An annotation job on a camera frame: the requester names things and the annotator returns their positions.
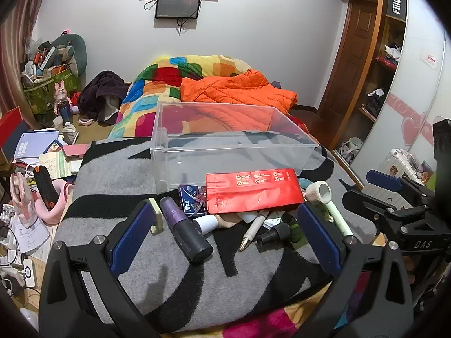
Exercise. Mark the pale green tube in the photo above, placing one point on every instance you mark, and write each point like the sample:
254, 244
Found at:
340, 218

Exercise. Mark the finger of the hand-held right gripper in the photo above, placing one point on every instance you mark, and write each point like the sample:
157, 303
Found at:
370, 206
384, 179

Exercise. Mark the small blue box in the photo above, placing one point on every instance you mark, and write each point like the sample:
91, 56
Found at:
192, 200

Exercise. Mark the blue and white booklet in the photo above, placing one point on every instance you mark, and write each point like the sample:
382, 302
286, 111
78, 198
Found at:
35, 144

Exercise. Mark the white tape roll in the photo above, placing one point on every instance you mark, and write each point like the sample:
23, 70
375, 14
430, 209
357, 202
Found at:
319, 192

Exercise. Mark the pink pouch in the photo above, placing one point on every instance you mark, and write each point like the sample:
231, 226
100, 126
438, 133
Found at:
23, 197

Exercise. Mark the green bottle black dropper cap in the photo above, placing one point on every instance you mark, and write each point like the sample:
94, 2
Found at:
273, 236

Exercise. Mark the grey and black blanket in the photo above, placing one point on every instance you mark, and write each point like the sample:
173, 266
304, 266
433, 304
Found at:
169, 288

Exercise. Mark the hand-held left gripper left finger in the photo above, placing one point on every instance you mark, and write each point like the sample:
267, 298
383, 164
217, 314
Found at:
132, 234

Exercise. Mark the white round charger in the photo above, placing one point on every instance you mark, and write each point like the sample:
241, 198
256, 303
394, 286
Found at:
28, 273

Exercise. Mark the red gift box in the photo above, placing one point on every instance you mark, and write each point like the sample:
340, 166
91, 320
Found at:
10, 126

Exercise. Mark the white suitcase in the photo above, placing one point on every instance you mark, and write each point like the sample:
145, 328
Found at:
396, 165

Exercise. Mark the mint green tube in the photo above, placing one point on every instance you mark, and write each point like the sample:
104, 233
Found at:
156, 218

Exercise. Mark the clear plastic storage bin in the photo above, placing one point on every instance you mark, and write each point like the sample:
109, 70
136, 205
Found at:
197, 137

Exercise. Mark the green neck pillow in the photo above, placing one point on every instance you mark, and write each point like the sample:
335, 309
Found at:
79, 47

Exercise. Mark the wooden wardrobe shelf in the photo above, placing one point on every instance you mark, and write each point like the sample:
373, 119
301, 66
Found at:
385, 60

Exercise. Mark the flat pink box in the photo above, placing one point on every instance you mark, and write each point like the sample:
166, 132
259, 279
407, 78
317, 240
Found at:
75, 150

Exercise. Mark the small white bottle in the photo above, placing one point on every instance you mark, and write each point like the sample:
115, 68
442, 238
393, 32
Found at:
206, 223

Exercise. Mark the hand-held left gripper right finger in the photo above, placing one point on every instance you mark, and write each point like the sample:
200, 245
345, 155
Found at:
317, 234

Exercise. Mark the dark clothing pile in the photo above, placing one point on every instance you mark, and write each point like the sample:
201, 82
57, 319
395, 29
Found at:
100, 91

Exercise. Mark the orange down jacket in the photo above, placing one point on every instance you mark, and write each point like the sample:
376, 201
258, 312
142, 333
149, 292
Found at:
239, 88

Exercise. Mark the wooden door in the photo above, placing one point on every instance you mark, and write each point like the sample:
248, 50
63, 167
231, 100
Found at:
352, 56

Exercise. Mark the purple spray bottle black cap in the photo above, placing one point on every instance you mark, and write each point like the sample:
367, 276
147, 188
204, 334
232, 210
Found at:
186, 236

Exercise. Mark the white pen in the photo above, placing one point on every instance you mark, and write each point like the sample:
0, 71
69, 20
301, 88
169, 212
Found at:
253, 230

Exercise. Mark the pink bunny toy bottle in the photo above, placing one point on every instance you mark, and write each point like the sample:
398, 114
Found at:
63, 100

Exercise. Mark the black and orange hairbrush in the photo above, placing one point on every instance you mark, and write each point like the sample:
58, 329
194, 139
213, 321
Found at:
45, 188

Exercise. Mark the white wardrobe sliding door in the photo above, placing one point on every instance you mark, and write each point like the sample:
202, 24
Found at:
415, 77

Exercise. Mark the small black wall monitor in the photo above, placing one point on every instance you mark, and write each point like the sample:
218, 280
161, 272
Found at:
178, 5

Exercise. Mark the green patterned storage bag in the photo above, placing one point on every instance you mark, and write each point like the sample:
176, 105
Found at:
53, 89

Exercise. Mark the colourful patchwork blanket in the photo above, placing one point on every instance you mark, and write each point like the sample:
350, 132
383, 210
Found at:
148, 77

